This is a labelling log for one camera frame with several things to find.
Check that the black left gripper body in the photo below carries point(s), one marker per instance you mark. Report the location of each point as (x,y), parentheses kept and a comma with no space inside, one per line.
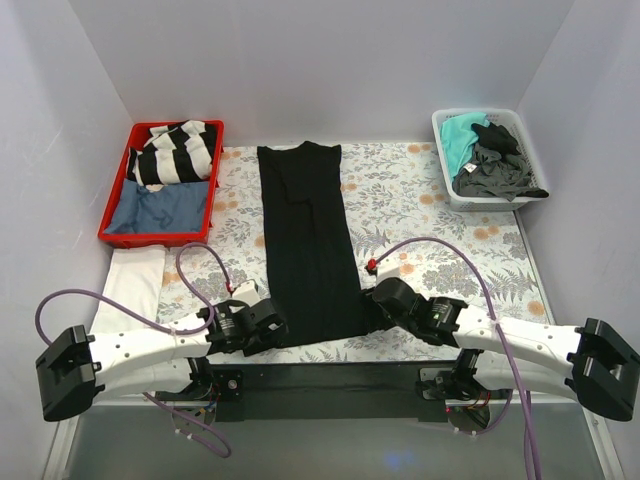
(273,325)

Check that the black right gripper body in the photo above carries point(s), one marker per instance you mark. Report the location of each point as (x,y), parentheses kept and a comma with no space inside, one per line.
(386,301)

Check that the black t-shirt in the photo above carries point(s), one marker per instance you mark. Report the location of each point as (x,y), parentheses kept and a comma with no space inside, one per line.
(311,269)

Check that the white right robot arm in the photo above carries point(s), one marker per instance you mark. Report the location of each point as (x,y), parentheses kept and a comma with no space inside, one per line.
(589,364)

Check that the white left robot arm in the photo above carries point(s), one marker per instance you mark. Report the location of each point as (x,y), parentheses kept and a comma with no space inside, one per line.
(77,367)

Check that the floral patterned table mat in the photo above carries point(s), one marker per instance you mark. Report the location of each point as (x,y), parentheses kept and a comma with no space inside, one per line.
(395,204)

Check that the white folded cloth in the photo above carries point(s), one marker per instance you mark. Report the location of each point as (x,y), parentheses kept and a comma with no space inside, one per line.
(134,281)

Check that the blue folded shirt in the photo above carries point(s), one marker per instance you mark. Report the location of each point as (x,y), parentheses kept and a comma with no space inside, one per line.
(159,209)

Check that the grey t-shirt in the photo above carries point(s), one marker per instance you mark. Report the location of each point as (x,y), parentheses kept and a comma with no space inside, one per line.
(492,174)

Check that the white plastic laundry basket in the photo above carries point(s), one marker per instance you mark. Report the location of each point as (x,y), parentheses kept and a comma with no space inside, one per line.
(511,121)

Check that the teal t-shirt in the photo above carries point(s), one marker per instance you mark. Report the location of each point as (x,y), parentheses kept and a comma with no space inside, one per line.
(458,139)

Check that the black white striped shirt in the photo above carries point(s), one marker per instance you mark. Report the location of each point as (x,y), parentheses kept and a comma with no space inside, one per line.
(174,153)

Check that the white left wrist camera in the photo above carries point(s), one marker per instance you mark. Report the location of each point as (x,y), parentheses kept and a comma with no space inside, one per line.
(247,293)

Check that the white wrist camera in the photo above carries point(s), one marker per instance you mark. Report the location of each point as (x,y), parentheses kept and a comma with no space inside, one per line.
(247,293)
(382,269)

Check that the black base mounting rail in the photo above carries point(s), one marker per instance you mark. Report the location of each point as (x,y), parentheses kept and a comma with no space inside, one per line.
(323,391)

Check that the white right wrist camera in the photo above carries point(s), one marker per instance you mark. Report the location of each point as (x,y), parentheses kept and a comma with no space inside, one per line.
(382,269)

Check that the aluminium table frame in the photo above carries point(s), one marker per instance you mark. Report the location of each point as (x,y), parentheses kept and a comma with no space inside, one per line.
(132,439)

